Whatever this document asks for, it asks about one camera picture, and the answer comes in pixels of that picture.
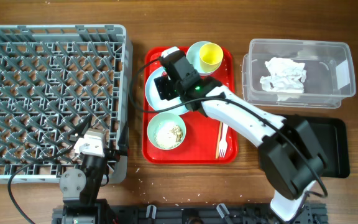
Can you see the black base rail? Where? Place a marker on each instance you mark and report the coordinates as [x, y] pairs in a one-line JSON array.
[[248, 213]]

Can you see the grey dishwasher rack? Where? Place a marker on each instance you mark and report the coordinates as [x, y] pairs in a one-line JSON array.
[[53, 79]]

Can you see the green bowl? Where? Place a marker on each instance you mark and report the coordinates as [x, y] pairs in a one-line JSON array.
[[162, 117]]

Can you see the yellow plastic cup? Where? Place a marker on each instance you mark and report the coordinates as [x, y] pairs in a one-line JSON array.
[[211, 56]]

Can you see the black plastic tray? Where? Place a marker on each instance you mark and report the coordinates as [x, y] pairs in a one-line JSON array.
[[332, 136]]

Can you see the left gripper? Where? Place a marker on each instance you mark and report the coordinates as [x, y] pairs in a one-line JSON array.
[[112, 154]]

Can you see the white napkin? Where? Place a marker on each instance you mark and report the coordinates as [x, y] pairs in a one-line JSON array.
[[285, 75]]

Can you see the red plastic tray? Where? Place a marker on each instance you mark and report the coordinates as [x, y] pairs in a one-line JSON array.
[[201, 139]]

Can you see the clear plastic bin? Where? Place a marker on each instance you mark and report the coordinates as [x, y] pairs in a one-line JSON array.
[[330, 76]]

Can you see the wooden chopstick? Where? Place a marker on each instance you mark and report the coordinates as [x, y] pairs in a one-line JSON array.
[[218, 140]]

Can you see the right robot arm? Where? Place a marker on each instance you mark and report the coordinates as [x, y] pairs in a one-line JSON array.
[[289, 151]]

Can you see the white plastic fork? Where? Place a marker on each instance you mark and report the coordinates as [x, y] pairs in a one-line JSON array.
[[223, 143]]

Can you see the light blue small bowl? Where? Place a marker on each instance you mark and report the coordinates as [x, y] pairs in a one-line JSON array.
[[193, 56]]

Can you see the large light blue plate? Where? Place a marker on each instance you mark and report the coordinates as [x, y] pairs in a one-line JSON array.
[[152, 96]]

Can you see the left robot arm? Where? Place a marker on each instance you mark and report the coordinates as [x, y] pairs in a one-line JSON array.
[[80, 186]]

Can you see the white rice food waste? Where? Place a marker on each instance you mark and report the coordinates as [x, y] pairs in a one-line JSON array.
[[168, 135]]

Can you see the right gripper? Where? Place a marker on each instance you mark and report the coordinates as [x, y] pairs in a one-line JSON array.
[[163, 86]]

